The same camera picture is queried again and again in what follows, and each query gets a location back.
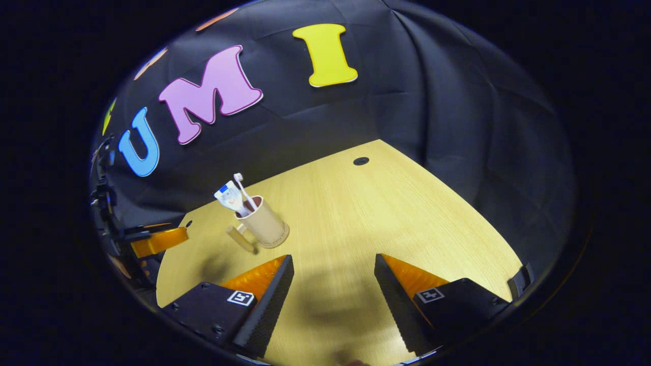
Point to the white toothpaste tube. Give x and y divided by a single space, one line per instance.
231 198

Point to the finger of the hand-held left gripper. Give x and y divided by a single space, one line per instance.
160 241

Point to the white toothbrush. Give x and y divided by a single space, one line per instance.
243 188

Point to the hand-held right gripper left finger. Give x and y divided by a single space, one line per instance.
274 300

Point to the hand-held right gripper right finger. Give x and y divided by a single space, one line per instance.
394 300

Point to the wooden desktop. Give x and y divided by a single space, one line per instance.
381 213

